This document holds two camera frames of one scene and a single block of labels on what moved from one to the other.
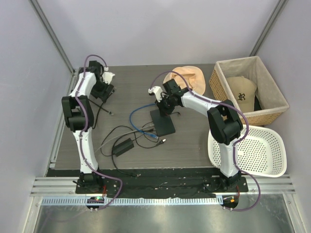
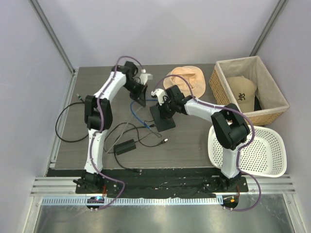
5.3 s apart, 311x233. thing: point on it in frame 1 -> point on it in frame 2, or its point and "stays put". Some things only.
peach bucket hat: (194, 76) stays put
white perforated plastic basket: (261, 150) stays put
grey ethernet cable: (148, 125) -> (124, 128)
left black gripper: (103, 95) -> (140, 96)
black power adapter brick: (123, 147) stays put
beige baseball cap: (244, 90) stays put
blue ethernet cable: (152, 135) -> (135, 116)
